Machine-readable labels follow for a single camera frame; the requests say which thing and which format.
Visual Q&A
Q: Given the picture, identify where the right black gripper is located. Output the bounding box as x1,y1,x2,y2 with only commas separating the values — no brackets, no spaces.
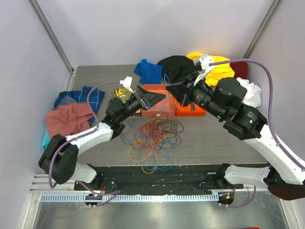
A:
166,71,226,121

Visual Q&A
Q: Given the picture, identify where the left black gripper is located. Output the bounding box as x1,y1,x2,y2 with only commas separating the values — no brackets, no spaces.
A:
118,86,165,122

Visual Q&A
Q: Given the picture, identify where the orange thin cable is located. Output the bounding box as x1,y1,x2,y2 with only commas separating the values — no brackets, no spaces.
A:
128,116,184,175
147,88,177,113

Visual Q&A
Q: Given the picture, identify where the light blue thin cable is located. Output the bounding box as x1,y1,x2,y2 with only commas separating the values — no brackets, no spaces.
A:
116,93,132,103

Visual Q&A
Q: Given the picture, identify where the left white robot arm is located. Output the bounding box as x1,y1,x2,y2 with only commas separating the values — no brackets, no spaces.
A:
38,86,166,190

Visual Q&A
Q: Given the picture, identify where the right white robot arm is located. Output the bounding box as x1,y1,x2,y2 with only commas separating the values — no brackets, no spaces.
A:
166,73,305,200

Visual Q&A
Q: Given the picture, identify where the salmon pink plastic box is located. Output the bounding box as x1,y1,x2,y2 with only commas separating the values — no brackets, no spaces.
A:
141,84,174,118

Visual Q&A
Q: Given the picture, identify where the orange plastic box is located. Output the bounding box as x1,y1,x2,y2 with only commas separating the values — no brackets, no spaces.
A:
174,100,206,117

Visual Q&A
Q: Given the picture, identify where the black cloth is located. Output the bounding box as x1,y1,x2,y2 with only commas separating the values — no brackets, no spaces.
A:
157,55,201,83

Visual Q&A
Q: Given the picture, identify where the gold metal tin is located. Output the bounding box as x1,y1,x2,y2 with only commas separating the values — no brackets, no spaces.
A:
113,88,142,117

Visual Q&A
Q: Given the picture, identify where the yellow cloth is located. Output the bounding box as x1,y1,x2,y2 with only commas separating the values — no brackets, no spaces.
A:
186,52,234,86

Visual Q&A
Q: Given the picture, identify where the blue plaid cloth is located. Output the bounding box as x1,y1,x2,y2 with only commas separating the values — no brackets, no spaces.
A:
53,86,105,127

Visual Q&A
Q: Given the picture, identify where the dark red cloth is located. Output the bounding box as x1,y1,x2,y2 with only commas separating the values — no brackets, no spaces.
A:
230,62,248,79

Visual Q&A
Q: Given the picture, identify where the white cloth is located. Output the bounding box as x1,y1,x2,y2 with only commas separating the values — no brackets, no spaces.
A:
237,77,262,108

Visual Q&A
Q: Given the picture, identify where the salmon red cloth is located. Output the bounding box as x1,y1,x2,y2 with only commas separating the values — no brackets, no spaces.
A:
45,103,93,139

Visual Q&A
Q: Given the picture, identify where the teal cloth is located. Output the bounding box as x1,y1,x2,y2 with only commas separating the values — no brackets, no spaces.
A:
41,129,50,152

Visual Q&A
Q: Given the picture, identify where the grey coiled cable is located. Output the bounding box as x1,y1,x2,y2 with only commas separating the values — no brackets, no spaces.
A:
176,104,198,112

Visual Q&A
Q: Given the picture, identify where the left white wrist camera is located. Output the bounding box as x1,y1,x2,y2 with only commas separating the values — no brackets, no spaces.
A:
119,76,134,94

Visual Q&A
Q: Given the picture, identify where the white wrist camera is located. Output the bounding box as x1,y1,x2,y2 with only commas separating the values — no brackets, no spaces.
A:
193,54,215,86
119,76,134,94

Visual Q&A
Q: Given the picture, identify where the red thin cable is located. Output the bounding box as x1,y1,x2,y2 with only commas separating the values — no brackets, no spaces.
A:
138,121,167,148

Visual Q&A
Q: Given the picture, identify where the dark brown thin cable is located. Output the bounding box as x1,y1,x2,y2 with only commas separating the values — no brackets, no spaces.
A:
119,116,185,148

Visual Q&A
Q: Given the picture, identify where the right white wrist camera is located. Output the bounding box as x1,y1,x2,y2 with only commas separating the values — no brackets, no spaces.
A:
193,54,215,86

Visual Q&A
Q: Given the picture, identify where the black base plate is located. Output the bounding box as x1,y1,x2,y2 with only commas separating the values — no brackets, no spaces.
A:
74,165,244,196

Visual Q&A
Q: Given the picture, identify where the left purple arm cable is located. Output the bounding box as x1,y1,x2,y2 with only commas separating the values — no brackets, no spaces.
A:
48,81,127,189

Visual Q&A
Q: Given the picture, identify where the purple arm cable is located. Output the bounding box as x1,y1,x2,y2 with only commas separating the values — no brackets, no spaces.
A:
48,81,127,189
208,58,305,172

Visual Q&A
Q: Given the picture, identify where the white slotted cable duct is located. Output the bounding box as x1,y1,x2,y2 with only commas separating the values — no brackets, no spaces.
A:
40,193,219,203

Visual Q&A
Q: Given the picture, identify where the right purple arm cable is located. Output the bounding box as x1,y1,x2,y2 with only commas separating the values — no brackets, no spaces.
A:
208,58,305,172

